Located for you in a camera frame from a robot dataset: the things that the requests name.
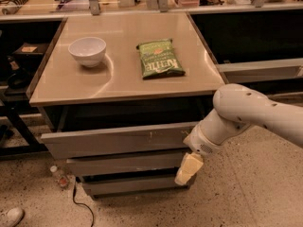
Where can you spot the white shoe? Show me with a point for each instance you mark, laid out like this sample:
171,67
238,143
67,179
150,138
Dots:
12,217

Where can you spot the green kettle chips bag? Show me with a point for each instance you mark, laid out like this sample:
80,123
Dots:
158,60

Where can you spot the small plastic bottle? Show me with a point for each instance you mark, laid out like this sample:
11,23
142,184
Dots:
59,176

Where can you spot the grey drawer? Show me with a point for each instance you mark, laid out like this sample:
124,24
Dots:
129,183
126,162
73,144

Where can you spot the grey bottom drawer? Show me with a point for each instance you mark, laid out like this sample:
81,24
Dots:
129,183

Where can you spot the grey middle drawer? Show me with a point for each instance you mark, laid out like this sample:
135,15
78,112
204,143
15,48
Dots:
126,162

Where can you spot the black side table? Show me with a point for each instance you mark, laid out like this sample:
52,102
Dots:
19,64

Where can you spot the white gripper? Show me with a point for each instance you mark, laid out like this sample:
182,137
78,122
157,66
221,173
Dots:
201,141

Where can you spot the grey drawer cabinet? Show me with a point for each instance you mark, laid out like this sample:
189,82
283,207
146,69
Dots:
113,94

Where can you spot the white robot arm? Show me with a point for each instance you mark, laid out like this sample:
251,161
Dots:
235,109

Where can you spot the grey top drawer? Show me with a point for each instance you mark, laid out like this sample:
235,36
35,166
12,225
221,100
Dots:
73,144

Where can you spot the white ceramic bowl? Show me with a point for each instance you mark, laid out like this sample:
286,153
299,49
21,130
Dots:
88,51

